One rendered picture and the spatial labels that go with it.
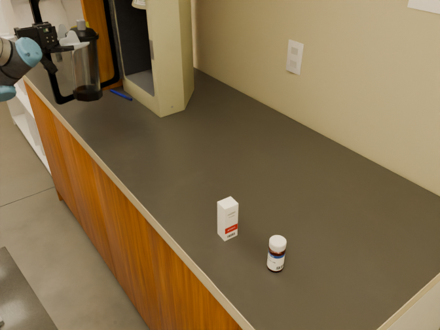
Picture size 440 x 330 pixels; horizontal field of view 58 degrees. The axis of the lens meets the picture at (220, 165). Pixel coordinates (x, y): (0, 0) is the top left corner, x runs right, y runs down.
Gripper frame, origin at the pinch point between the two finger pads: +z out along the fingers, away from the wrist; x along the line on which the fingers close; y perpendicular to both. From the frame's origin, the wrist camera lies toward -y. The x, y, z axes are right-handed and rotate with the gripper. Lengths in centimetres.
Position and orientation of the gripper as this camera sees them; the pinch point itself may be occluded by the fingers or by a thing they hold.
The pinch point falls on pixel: (81, 41)
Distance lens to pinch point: 149.4
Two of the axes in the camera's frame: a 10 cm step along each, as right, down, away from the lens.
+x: -6.0, -4.5, 6.6
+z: 8.0, -3.3, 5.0
